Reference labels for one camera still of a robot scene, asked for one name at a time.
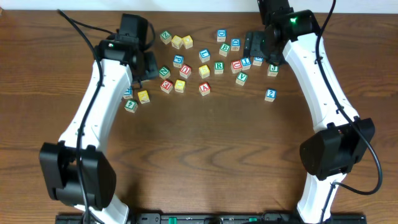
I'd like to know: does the blue 2 block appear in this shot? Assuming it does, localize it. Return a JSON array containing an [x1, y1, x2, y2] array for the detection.
[[264, 88, 277, 102]]

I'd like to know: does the green B block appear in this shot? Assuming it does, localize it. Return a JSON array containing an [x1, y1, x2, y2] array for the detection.
[[219, 43, 231, 57]]

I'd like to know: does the blue d block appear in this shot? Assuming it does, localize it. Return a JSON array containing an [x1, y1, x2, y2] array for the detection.
[[231, 39, 241, 51], [216, 29, 226, 42]]

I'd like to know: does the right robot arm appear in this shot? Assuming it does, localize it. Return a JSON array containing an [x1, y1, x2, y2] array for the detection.
[[243, 1, 375, 223]]

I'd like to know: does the red A block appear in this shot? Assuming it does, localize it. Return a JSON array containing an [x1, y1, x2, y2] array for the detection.
[[199, 82, 211, 96]]

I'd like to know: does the blue D block lower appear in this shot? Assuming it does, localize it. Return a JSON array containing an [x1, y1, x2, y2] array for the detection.
[[231, 39, 241, 51]]

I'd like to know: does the yellow block top left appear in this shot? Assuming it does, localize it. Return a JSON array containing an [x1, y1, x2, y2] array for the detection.
[[171, 35, 183, 49]]

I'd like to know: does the yellow S block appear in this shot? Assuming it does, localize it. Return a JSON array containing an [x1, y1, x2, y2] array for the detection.
[[198, 65, 210, 78]]

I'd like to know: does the blue D block upper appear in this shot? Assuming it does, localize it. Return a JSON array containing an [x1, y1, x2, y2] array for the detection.
[[216, 29, 226, 42]]

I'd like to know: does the red U block right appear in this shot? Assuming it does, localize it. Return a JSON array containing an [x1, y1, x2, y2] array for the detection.
[[231, 60, 243, 73]]

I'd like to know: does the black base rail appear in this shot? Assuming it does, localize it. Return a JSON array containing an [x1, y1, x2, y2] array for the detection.
[[55, 213, 367, 224]]

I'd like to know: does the yellow block top right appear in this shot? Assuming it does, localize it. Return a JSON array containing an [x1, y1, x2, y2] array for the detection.
[[182, 35, 193, 49]]

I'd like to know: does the green V block right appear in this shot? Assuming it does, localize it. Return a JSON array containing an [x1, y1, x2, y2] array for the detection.
[[236, 72, 248, 86]]

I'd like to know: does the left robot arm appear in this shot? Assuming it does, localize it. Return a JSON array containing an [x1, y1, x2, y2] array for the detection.
[[39, 14, 158, 223]]

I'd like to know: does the yellow block lower left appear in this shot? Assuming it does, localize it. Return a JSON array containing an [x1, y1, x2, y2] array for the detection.
[[137, 90, 150, 104]]

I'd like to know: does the green Z block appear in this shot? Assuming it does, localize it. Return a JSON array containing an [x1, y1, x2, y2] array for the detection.
[[160, 30, 172, 45]]

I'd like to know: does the green N block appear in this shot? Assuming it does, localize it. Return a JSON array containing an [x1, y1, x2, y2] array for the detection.
[[159, 66, 171, 80]]

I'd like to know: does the blue 5 block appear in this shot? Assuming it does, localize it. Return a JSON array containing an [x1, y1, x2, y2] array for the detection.
[[252, 57, 264, 67]]

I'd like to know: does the yellow O block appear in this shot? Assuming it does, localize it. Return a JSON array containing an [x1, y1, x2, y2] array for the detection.
[[174, 80, 186, 93]]

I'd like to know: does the green 4 block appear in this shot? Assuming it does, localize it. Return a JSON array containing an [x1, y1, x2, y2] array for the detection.
[[124, 100, 138, 113]]

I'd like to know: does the red u block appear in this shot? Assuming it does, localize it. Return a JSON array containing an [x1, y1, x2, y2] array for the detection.
[[179, 64, 192, 79], [231, 60, 243, 73]]

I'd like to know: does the red U block left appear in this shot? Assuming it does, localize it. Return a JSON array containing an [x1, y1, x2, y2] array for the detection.
[[179, 64, 192, 79]]

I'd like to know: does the blue l block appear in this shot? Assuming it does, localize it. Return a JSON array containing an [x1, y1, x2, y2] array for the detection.
[[199, 49, 211, 63], [241, 57, 252, 70], [123, 87, 133, 99]]

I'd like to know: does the red E block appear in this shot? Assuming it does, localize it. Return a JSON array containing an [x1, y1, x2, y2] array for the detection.
[[160, 80, 174, 94]]

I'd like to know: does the green J block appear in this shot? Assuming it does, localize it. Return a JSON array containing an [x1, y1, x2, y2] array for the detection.
[[267, 64, 279, 77]]

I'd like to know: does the green R block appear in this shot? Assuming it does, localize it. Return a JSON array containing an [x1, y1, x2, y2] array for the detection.
[[214, 62, 224, 75]]

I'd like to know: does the blue P block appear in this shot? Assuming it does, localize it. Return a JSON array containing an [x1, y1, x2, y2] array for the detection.
[[173, 55, 184, 68]]

